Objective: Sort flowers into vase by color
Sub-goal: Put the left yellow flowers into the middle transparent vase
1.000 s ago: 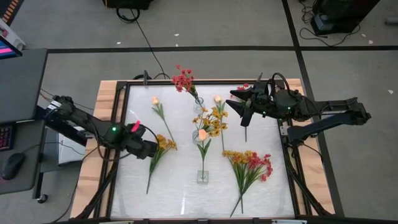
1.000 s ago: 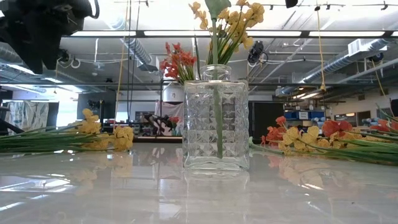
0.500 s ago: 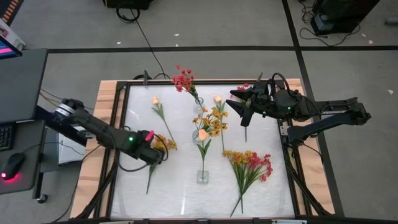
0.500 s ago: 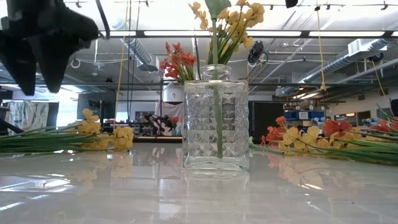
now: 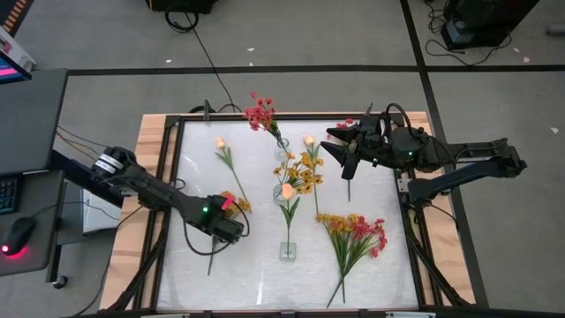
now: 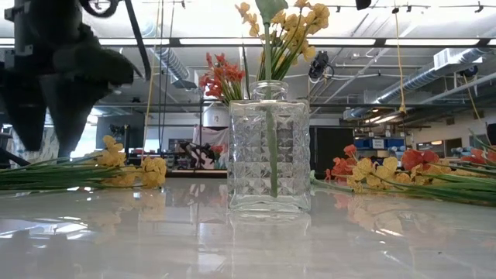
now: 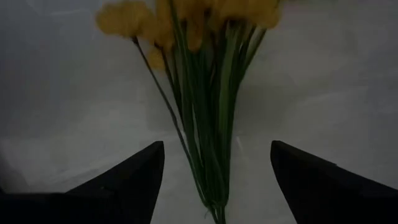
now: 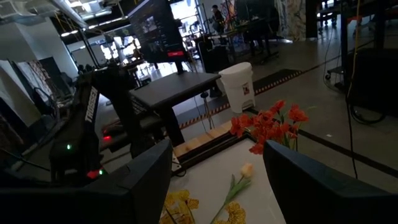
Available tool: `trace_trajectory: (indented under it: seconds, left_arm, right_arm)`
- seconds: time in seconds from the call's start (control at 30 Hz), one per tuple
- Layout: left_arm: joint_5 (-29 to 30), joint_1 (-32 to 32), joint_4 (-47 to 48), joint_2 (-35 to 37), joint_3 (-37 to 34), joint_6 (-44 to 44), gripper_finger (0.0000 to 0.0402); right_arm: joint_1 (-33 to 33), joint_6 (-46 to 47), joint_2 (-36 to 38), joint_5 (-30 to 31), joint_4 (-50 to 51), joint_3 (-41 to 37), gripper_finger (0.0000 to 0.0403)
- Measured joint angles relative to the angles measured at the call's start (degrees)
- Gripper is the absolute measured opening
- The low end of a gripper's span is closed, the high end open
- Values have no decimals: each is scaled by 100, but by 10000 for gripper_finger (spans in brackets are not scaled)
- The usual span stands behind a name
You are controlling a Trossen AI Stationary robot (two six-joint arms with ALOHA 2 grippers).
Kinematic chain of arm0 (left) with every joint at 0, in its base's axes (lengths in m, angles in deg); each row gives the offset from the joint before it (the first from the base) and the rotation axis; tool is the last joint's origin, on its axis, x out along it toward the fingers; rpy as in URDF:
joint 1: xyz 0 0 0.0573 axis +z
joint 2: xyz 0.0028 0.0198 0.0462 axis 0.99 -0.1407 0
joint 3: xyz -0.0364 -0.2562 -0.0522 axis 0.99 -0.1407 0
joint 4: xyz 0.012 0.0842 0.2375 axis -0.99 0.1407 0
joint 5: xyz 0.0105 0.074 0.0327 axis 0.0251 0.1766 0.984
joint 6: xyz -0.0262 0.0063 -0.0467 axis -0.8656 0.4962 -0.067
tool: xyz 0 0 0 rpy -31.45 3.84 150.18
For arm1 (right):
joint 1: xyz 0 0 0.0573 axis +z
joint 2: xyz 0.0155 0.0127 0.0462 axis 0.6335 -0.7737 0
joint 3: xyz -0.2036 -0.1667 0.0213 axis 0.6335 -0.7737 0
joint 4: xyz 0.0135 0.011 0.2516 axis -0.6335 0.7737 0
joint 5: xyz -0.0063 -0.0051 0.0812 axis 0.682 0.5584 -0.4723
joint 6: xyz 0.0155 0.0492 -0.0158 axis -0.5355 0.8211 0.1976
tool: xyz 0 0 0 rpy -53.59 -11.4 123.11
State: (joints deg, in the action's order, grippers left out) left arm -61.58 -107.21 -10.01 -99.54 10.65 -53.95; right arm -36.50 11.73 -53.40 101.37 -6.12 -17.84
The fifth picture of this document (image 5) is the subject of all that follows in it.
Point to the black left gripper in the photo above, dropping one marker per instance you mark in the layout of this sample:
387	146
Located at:
225	225

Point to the black case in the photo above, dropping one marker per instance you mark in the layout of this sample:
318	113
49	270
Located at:
181	4

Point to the white computer case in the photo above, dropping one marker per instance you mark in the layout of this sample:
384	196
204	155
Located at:
99	214

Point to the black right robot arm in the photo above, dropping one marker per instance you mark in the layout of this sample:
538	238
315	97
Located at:
468	170

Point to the square cut-glass vase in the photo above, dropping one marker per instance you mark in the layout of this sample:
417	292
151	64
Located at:
291	254

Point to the grey frame clamp post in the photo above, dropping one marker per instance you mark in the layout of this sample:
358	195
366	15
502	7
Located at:
368	110

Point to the black computer keyboard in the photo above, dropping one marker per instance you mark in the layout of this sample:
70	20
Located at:
8	194

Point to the light wooden table board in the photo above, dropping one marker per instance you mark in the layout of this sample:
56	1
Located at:
125	265

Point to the computer monitor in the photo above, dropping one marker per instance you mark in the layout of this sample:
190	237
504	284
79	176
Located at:
11	70

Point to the red artificial flower bunch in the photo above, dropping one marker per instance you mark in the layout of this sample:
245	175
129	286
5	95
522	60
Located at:
260	115
370	232
343	126

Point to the smooth narrow-neck glass vase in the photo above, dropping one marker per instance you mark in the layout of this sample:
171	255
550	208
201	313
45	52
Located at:
282	154

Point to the black aluminium table frame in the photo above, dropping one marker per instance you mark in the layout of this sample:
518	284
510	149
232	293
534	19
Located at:
220	117

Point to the black orange striped mat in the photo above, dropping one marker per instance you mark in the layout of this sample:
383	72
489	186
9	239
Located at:
17	11

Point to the black computer mouse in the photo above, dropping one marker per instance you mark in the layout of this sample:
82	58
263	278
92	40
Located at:
18	236

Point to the diamond-cut round glass vase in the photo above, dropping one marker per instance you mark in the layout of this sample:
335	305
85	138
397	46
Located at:
277	199

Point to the black caster wheel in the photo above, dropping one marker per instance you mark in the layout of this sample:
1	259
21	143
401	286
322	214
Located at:
60	282

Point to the black equipment tower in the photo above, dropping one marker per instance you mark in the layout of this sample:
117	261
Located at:
485	17

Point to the yellow artificial flower bunch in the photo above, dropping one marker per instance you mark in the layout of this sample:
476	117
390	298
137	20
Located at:
244	205
304	174
337	224

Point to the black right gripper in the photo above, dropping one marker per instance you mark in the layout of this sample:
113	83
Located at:
375	141

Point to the peach artificial tulip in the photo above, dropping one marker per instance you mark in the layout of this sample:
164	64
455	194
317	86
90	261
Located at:
220	142
309	140
288	191

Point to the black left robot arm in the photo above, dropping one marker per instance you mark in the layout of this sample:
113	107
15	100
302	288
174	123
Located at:
154	192

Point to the grey office desk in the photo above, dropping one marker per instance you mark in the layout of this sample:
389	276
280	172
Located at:
31	123

